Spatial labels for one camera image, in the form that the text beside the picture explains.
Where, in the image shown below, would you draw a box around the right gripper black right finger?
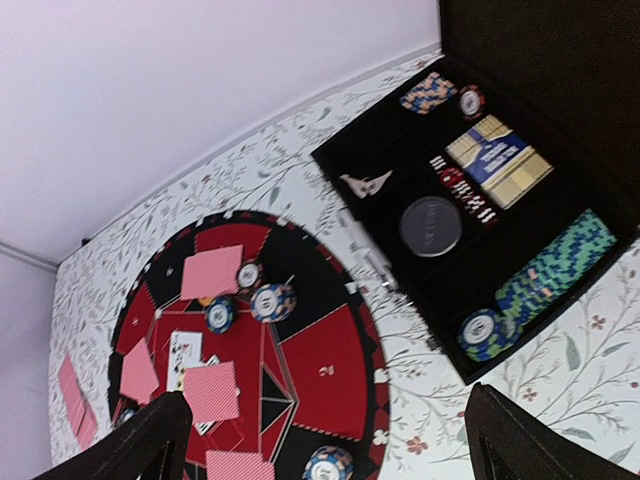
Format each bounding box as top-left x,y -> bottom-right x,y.
465,383 -> 638,480

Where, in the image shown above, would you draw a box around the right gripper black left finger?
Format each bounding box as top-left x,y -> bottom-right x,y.
39,391 -> 192,480

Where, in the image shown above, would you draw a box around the poker chip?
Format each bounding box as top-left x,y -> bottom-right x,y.
115,408 -> 136,428

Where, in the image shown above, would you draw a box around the dealt red card seat eight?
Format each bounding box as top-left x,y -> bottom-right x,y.
119,339 -> 159,405

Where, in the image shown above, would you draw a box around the dealt red card seat four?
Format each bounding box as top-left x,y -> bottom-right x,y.
205,450 -> 275,480

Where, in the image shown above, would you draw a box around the red playing card deck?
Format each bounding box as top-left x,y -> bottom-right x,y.
58,355 -> 98,451

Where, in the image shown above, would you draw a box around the face down card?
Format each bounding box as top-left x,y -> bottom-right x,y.
183,361 -> 240,424

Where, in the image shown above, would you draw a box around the jack of spades card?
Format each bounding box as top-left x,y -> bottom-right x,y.
167,331 -> 203,391

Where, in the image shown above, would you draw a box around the poker chips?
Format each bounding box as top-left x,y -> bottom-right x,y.
302,445 -> 354,480

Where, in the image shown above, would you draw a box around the dealt red card seat ten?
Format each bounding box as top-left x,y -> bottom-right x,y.
180,245 -> 243,300

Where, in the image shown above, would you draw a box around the eight of spades card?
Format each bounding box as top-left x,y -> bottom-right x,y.
195,355 -> 220,436

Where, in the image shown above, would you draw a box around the green chip stack seat ten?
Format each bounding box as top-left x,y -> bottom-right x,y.
205,295 -> 236,334

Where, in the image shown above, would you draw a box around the green chip row in case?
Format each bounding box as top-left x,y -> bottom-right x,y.
457,209 -> 616,362

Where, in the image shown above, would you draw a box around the round red black poker mat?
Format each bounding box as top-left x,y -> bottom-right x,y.
108,211 -> 390,479

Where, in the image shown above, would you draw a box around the grey round dealer disc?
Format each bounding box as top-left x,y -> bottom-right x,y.
399,196 -> 463,258

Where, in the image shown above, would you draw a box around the black poker set case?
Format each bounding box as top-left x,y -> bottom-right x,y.
313,1 -> 639,383

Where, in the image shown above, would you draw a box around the red dice row in case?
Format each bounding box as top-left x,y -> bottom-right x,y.
429,156 -> 499,228

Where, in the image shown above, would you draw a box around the blue boxed card deck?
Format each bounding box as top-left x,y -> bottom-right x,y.
446,115 -> 553,210

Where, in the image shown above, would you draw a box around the blue beige chips in case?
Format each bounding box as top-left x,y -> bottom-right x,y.
399,72 -> 457,115

